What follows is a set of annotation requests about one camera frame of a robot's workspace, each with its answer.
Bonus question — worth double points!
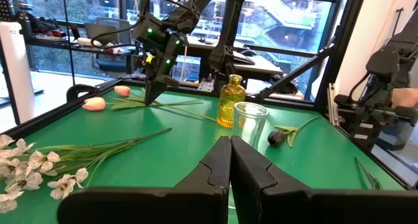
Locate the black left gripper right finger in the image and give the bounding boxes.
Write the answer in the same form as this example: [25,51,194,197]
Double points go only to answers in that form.
[229,135,418,224]

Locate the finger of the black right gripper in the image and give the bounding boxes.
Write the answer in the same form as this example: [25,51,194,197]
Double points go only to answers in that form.
[150,82,168,104]
[143,79,155,106]

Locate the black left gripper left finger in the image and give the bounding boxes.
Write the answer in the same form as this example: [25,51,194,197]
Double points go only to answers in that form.
[57,135,233,224]

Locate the pink artificial tulip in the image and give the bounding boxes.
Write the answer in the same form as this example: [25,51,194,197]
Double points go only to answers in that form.
[81,96,217,123]
[114,85,205,107]

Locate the dark purple artificial tulip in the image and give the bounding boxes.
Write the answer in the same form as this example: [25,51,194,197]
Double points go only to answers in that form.
[267,115,320,149]

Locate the white blossom spray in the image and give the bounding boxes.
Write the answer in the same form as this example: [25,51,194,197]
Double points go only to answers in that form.
[0,127,173,215]

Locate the amber glass bottle vase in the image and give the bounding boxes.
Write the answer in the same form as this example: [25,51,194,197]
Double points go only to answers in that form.
[216,74,247,129]

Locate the grey office chair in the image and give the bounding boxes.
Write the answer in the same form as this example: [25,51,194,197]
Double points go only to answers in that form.
[84,17,135,73]

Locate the clear drinking glass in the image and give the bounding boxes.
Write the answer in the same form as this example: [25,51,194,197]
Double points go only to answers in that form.
[232,101,270,150]

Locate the cluttered dark office desk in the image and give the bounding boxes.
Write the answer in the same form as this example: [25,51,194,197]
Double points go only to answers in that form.
[24,31,137,60]

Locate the white floor-standing pole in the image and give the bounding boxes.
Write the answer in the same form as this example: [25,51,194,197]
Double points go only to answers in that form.
[0,21,36,124]

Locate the person's hand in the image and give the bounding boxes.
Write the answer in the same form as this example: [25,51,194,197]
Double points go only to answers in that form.
[391,88,418,109]

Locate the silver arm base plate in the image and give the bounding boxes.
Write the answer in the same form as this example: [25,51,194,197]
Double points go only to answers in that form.
[197,77,216,93]

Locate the black frame handle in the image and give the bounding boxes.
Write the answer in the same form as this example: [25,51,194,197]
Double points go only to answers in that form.
[66,84,101,103]

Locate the black aluminium table frame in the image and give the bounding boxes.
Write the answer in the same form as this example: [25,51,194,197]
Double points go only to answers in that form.
[0,0,418,191]

